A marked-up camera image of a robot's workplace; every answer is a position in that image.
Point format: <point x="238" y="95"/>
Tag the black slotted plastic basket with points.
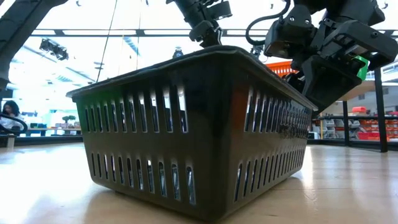
<point x="202" y="109"/>

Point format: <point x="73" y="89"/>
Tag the small potted plant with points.
<point x="69" y="119"/>

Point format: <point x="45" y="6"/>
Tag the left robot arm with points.
<point x="18" y="31"/>

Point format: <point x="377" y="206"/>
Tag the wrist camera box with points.
<point x="289" y="34"/>
<point x="220" y="10"/>

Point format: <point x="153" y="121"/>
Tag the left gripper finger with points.
<point x="215" y="40"/>
<point x="200" y="31"/>

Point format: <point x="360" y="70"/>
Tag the small black hanging device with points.
<point x="178" y="53"/>

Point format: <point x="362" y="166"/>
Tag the storage rack with small bins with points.
<point x="367" y="127"/>

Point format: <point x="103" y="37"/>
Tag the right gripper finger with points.
<point x="332" y="81"/>

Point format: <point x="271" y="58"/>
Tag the orange slotted plastic basket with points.
<point x="280" y="70"/>

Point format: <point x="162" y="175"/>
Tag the wooden shelf with black legs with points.
<point x="381" y="124"/>

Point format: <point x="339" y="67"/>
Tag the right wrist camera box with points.
<point x="289" y="34"/>

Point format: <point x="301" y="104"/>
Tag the person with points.
<point x="11" y="115"/>

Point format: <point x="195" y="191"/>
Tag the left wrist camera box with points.
<point x="220" y="10"/>

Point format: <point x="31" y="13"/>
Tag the black overhead beam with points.
<point x="140" y="32"/>

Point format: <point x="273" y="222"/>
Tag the background desk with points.
<point x="53" y="130"/>

